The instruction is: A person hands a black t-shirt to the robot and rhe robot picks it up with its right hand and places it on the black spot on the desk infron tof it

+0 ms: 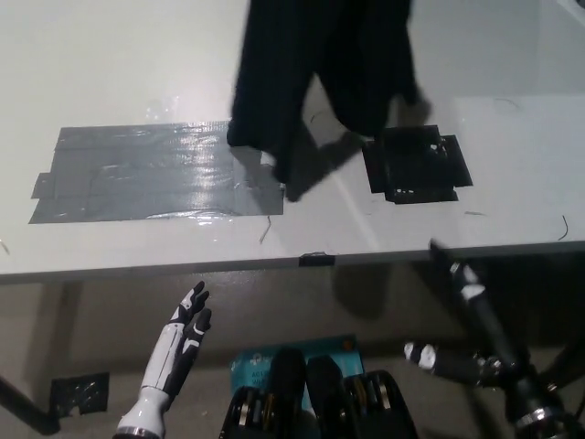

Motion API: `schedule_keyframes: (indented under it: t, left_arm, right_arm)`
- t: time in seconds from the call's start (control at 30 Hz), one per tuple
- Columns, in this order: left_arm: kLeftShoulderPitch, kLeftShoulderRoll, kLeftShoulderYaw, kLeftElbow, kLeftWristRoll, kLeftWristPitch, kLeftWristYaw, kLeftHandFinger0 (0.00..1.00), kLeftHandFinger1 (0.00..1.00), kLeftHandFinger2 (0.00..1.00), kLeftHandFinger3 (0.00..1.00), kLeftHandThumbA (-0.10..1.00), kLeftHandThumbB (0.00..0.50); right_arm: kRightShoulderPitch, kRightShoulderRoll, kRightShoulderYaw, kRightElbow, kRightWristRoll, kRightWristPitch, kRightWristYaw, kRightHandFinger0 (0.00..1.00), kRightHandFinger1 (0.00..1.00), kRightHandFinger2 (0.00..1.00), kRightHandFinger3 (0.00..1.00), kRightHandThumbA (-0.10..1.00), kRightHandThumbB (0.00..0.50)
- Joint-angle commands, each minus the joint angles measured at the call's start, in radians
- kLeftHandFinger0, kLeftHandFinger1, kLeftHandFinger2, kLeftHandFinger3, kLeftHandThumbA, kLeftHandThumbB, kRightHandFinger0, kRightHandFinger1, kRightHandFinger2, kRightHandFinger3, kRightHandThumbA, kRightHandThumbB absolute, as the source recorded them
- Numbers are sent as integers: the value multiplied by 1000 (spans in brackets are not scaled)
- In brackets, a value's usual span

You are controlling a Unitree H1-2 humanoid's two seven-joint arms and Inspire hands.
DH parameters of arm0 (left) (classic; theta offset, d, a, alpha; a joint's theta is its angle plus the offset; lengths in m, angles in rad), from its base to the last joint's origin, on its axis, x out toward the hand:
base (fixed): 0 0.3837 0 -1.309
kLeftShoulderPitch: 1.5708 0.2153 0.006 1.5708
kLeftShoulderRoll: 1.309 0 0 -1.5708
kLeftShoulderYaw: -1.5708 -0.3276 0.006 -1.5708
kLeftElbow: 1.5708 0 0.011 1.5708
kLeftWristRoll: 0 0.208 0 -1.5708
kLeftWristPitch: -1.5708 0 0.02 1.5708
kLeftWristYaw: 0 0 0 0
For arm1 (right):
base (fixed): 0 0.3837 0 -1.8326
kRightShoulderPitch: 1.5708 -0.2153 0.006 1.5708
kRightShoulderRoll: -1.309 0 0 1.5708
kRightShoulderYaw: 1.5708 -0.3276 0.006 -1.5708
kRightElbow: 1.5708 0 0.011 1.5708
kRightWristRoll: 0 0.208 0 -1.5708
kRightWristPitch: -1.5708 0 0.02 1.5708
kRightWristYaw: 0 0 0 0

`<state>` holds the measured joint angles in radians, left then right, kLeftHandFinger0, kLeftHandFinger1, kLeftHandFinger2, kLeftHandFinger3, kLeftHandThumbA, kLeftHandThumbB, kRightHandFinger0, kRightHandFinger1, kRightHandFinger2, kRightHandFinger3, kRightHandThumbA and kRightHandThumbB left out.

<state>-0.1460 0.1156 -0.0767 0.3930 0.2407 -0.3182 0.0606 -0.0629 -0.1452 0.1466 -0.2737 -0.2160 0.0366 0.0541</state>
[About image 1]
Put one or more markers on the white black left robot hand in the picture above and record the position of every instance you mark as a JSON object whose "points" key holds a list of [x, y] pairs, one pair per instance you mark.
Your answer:
{"points": [[164, 356]]}

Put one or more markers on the clear tape scrap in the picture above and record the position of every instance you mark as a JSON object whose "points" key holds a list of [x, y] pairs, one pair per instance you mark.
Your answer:
{"points": [[160, 107]]}

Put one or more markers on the grey duct tape patch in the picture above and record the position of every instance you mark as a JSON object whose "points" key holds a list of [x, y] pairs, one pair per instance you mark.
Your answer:
{"points": [[151, 183]]}

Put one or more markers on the black table leg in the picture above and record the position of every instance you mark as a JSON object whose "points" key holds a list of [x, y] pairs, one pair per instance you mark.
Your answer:
{"points": [[27, 407]]}

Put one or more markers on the black t-shirt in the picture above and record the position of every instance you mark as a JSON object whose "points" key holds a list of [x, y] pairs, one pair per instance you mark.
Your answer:
{"points": [[274, 68]]}

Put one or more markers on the black tape patch on desk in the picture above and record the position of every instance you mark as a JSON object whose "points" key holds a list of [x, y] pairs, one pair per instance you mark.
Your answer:
{"points": [[411, 164]]}

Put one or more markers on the black floor tape patch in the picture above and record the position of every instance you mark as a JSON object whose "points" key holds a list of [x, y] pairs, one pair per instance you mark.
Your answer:
{"points": [[80, 393]]}

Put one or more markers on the grey tape thread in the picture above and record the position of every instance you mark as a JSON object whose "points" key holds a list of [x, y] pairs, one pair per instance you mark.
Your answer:
{"points": [[266, 231]]}

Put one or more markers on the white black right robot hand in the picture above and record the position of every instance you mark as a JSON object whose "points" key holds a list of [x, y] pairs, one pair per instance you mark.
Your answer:
{"points": [[491, 329]]}

